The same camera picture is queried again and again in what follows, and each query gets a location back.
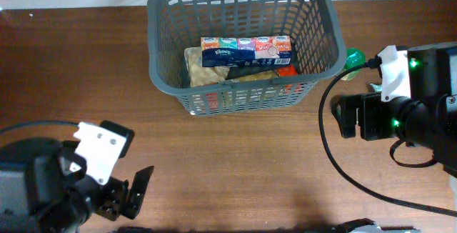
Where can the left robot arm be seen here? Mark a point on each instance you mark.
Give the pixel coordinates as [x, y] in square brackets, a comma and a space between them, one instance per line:
[49, 185]

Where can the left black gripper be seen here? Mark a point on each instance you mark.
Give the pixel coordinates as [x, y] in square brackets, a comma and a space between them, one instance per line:
[116, 199]

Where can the grey plastic shopping basket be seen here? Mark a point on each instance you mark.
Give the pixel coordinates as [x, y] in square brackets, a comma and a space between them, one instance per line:
[319, 51]

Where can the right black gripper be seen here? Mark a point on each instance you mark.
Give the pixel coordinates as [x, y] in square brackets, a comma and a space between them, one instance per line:
[368, 107]

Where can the beige grain pouch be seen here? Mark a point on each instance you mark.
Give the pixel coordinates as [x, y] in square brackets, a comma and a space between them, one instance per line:
[199, 75]

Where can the pale green foil packet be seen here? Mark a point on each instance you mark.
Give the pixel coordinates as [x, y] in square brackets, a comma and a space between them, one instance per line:
[376, 88]

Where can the green lid glass jar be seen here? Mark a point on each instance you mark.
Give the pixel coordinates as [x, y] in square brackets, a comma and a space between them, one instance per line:
[355, 57]

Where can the tissue pocket packs bundle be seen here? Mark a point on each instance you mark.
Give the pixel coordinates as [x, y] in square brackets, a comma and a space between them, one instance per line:
[239, 52]

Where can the orange snack packet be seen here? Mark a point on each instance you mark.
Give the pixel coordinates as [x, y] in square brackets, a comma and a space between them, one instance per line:
[285, 71]

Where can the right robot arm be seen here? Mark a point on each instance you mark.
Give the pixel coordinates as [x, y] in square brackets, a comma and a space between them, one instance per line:
[417, 103]

